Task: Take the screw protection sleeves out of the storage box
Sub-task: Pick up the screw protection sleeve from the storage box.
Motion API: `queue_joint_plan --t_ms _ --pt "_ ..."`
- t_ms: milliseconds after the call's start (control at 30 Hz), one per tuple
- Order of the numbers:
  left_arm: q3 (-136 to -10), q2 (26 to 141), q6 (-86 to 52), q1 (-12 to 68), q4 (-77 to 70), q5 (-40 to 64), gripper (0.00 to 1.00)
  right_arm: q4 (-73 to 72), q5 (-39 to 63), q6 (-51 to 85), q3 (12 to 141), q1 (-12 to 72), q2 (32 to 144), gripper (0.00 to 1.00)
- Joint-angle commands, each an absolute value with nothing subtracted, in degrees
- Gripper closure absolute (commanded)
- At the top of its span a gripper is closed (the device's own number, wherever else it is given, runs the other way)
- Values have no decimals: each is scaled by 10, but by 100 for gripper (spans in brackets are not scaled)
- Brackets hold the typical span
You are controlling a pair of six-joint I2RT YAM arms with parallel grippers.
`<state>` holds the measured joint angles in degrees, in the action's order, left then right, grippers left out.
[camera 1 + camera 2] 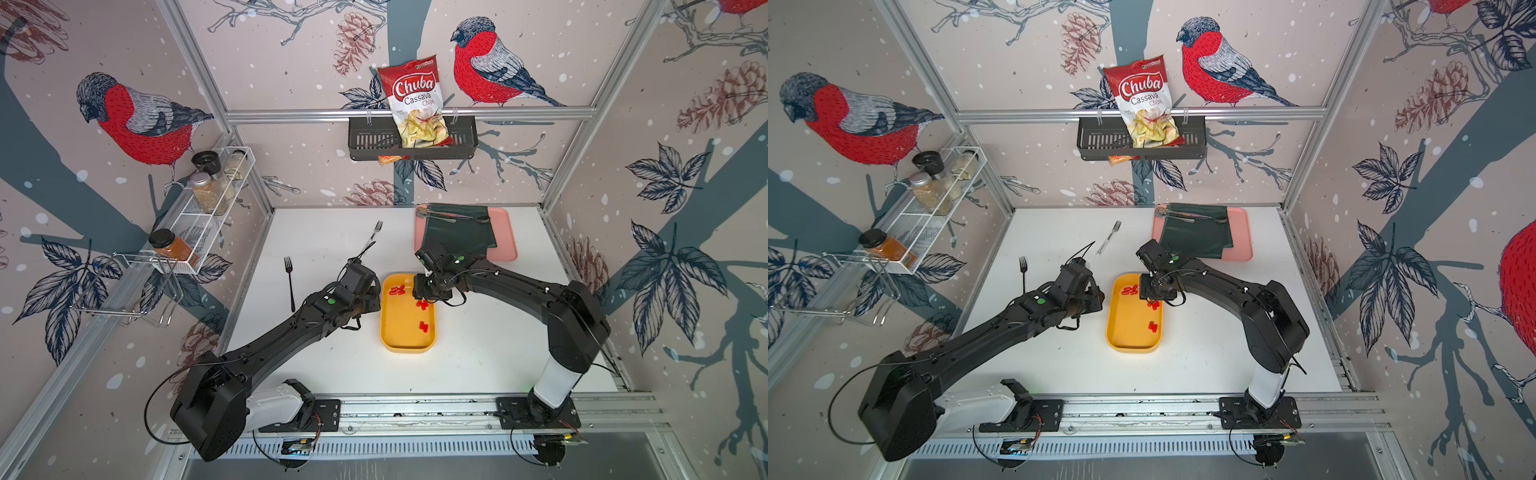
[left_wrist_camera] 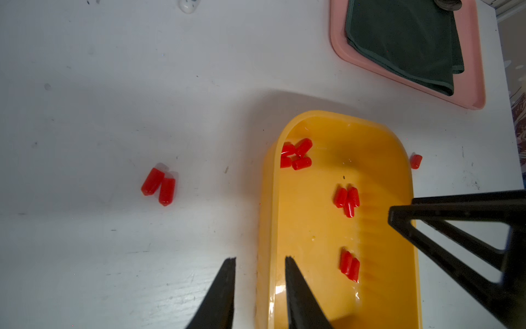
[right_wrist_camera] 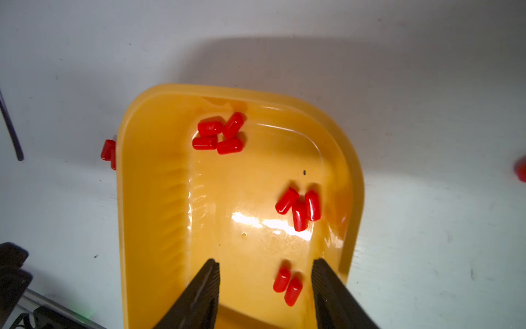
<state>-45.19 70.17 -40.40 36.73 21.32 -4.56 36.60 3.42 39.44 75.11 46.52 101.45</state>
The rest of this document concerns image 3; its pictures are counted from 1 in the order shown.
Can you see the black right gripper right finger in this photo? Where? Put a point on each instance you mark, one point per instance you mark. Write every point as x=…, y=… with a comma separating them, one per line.
x=334, y=304

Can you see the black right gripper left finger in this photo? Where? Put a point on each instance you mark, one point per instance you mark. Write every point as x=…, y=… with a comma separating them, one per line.
x=197, y=307

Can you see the red protection sleeve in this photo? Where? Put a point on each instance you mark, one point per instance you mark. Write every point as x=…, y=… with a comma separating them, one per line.
x=205, y=143
x=313, y=205
x=108, y=150
x=287, y=200
x=282, y=279
x=520, y=169
x=230, y=146
x=300, y=216
x=113, y=159
x=210, y=128
x=233, y=125
x=293, y=291

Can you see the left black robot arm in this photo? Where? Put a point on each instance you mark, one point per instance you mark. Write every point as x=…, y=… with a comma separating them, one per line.
x=22, y=307

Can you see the yellow plastic storage box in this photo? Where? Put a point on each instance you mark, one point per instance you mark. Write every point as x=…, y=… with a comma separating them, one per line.
x=179, y=207

